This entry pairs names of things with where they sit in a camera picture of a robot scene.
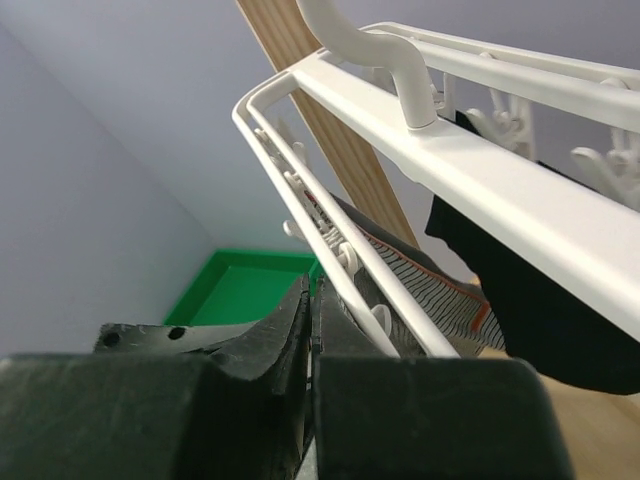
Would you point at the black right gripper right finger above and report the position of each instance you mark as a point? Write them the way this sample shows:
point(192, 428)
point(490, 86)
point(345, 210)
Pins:
point(334, 332)

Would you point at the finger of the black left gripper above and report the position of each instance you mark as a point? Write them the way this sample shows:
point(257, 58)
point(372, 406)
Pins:
point(160, 339)

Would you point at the black hanging underwear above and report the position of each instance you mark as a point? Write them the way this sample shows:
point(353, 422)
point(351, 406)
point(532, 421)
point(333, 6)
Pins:
point(542, 323)

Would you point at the white clip hanger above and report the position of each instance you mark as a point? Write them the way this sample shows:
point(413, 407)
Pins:
point(376, 81)

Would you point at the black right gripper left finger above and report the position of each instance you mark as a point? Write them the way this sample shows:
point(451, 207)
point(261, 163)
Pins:
point(272, 353)

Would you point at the green plastic tray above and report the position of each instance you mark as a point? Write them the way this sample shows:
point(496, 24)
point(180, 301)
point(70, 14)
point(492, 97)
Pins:
point(239, 286)

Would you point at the striped grey boxer underwear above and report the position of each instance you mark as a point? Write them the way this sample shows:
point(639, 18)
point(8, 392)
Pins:
point(459, 310)

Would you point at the wooden clothes rack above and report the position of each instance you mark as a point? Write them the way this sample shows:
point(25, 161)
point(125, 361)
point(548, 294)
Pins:
point(602, 431)

